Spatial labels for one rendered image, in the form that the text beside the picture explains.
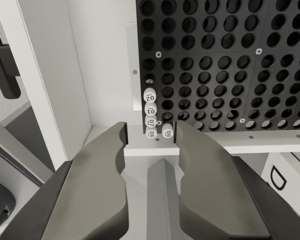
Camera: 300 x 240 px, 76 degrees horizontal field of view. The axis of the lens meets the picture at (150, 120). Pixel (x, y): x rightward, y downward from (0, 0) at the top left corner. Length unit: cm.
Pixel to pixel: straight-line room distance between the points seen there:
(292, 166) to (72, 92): 32
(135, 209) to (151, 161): 60
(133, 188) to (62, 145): 146
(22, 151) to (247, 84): 47
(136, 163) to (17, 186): 98
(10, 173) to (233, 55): 48
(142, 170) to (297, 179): 120
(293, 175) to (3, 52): 38
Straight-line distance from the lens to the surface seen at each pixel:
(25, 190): 55
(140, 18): 19
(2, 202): 56
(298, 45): 23
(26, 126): 63
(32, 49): 19
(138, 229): 212
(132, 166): 144
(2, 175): 54
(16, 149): 53
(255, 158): 48
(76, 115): 25
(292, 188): 37
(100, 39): 26
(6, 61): 22
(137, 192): 170
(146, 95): 19
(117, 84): 27
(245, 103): 23
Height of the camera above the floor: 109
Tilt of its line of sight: 60 degrees down
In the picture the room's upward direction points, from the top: 180 degrees clockwise
